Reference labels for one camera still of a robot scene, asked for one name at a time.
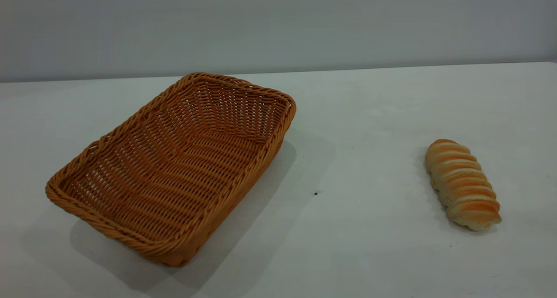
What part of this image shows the orange woven wicker basket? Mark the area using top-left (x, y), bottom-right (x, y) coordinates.
top-left (45, 72), bottom-right (297, 268)

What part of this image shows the striped long bread roll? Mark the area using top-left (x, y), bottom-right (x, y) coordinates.
top-left (424, 139), bottom-right (502, 232)

